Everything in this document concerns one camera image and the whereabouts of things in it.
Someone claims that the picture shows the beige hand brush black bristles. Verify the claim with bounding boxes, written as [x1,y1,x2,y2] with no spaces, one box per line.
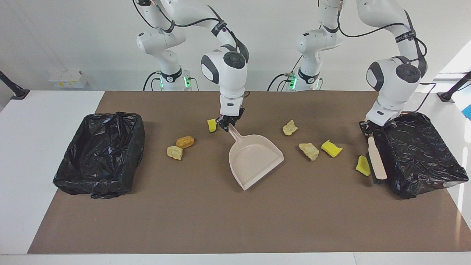
[367,134,388,184]

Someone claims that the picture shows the beige plastic dustpan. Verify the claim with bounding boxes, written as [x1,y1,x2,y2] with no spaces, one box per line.
[227,123,284,191]

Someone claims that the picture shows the brown potato-shaped lump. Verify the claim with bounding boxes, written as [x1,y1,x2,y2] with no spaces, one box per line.
[176,135,195,149]

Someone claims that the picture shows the bin lined with black bag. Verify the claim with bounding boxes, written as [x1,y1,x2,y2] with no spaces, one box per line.
[53,112,145,199]
[364,112,470,200]

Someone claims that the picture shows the brown paper table mat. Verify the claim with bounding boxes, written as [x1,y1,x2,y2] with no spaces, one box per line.
[28,91,471,254]

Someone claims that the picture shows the large white cardboard box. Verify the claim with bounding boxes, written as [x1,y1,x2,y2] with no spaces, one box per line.
[59,70,88,89]

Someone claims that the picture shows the black base cable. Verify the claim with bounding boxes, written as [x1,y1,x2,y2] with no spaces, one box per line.
[267,55,306,92]
[143,71,163,91]

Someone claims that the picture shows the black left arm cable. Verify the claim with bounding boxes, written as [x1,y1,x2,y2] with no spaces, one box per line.
[337,0,438,113]

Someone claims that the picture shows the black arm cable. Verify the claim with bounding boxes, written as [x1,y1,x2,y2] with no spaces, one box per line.
[337,0,438,113]
[132,0,251,63]

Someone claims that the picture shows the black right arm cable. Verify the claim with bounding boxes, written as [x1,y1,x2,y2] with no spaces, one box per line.
[132,0,251,63]

